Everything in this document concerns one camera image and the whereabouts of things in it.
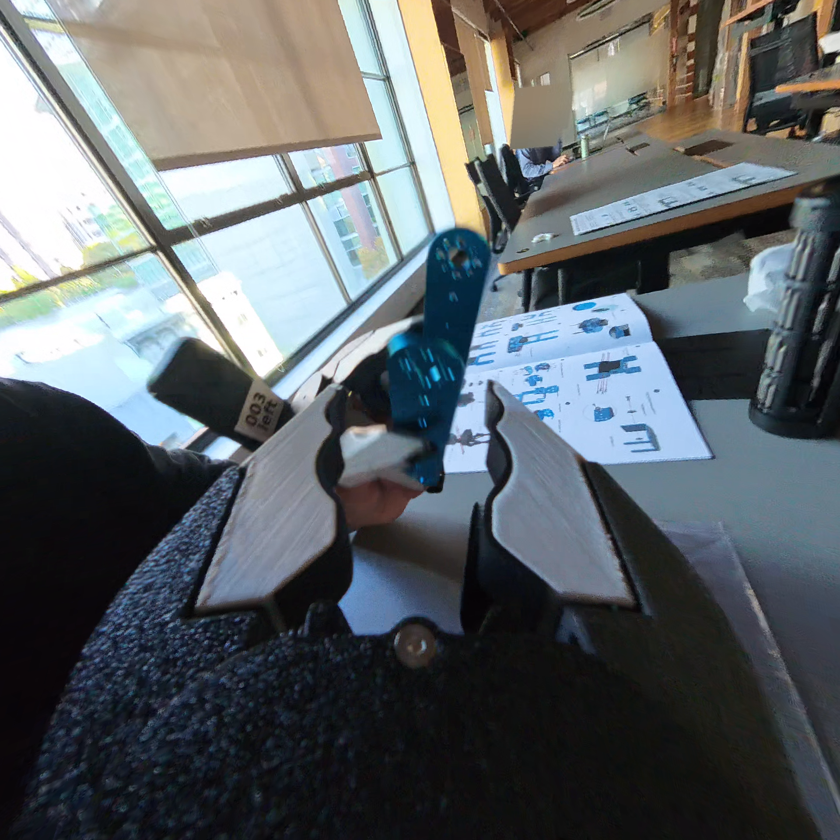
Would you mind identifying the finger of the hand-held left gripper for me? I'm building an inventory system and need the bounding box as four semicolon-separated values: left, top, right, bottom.
338;423;432;490
292;315;427;403

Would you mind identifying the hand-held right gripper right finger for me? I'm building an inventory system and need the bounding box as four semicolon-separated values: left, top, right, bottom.
482;379;641;608

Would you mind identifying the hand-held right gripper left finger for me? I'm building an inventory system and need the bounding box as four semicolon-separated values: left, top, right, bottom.
194;384;355;616

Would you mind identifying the blue H-shaped metal bracket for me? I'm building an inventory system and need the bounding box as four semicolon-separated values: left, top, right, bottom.
386;227;493;493

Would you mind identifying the person's left hand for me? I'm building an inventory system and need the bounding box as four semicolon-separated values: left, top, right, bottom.
340;476;424;532

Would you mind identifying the large window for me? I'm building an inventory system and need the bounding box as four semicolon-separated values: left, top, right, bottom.
0;0;437;454

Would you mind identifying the white instruction booklet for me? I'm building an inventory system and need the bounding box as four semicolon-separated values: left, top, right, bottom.
446;293;714;475

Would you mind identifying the black office chair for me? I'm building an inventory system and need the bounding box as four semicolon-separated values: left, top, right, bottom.
745;13;829;132
465;156;526;231

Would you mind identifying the clear plastic bag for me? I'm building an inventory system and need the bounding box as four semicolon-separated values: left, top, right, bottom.
656;520;840;818

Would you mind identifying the beige roller blind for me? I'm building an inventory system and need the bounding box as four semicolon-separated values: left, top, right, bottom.
46;0;383;172

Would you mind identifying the black cylindrical screwdriver set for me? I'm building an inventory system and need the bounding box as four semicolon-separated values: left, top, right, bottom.
748;182;840;439

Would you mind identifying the white crumpled plastic bag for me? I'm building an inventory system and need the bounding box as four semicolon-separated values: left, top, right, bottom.
743;245;800;313

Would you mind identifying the black desk cable cover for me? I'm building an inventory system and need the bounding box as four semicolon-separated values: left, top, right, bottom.
656;330;772;403

